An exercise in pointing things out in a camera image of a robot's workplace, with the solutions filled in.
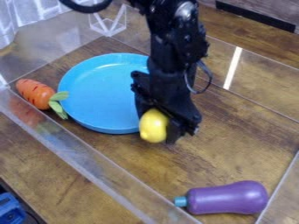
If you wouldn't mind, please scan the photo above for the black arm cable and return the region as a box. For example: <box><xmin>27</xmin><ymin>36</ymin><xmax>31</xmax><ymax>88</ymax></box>
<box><xmin>57</xmin><ymin>0</ymin><xmax>115</xmax><ymax>14</ymax></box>

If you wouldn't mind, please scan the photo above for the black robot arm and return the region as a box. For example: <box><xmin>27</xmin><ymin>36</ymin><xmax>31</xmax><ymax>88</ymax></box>
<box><xmin>128</xmin><ymin>0</ymin><xmax>210</xmax><ymax>144</ymax></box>

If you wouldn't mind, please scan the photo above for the purple toy eggplant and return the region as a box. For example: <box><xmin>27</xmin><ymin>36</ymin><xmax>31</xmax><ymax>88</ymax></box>
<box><xmin>174</xmin><ymin>180</ymin><xmax>268</xmax><ymax>214</ymax></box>

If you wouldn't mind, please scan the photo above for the yellow toy lemon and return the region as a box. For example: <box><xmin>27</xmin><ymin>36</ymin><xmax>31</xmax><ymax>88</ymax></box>
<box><xmin>139</xmin><ymin>108</ymin><xmax>168</xmax><ymax>144</ymax></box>

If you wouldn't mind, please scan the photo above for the blue round tray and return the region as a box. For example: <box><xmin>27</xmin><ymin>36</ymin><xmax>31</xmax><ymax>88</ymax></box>
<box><xmin>57</xmin><ymin>52</ymin><xmax>148</xmax><ymax>134</ymax></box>

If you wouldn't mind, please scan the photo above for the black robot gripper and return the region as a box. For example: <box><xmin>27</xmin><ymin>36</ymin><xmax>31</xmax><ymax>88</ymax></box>
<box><xmin>131</xmin><ymin>59</ymin><xmax>202</xmax><ymax>144</ymax></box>

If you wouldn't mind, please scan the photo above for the clear acrylic enclosure wall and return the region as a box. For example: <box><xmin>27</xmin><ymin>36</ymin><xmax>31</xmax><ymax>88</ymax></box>
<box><xmin>0</xmin><ymin>0</ymin><xmax>299</xmax><ymax>224</ymax></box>

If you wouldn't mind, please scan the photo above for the orange toy carrot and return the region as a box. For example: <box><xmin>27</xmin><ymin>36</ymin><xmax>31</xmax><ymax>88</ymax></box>
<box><xmin>15</xmin><ymin>79</ymin><xmax>69</xmax><ymax>120</ymax></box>

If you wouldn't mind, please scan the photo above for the blue object at corner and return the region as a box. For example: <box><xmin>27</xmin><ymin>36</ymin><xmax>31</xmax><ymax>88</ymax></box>
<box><xmin>0</xmin><ymin>192</ymin><xmax>25</xmax><ymax>224</ymax></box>

